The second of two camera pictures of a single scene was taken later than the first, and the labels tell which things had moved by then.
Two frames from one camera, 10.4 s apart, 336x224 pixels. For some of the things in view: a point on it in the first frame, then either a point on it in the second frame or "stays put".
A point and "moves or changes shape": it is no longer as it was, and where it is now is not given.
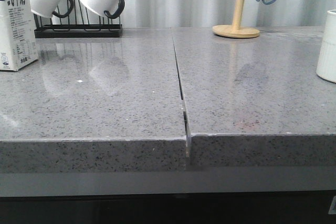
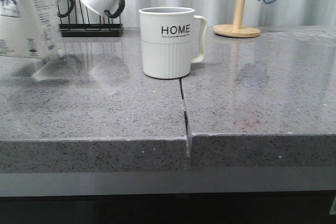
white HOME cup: [326, 67] to [167, 41]
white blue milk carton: [18, 44] moves or changes shape
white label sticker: [332, 209] stays put
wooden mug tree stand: [235, 30] stays put
